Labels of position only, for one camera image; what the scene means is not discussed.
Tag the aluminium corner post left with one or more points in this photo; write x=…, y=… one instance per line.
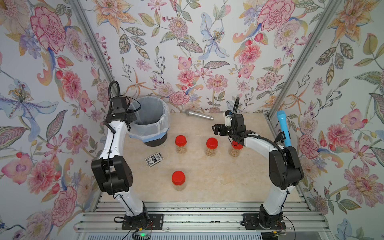
x=86, y=45

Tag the peanut jar red lid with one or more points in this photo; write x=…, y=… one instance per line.
x=235, y=149
x=212, y=145
x=181, y=143

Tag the black bin with white liner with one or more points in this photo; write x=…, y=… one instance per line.
x=152, y=123

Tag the front jar red lid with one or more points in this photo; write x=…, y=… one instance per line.
x=179, y=180

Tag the aluminium corner post right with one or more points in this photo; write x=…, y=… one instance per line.
x=321, y=26

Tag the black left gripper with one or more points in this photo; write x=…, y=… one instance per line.
x=118, y=117

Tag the silver microphone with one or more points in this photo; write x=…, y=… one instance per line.
x=199, y=115

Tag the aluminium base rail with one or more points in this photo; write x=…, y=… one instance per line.
x=202, y=217

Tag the aluminium corner post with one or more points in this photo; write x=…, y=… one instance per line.
x=321, y=26
x=86, y=45

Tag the blue microphone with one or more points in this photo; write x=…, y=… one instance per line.
x=285, y=134

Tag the black white card box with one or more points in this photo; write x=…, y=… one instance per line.
x=154, y=159

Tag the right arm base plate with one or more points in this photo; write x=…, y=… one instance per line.
x=256, y=221

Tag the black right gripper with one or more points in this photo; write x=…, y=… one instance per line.
x=222, y=129

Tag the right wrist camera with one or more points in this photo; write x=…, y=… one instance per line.
x=228, y=118

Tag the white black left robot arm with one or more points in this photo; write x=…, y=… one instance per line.
x=112, y=172

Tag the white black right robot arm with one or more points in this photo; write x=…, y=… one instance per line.
x=285, y=169

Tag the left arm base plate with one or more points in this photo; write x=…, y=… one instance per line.
x=144, y=222

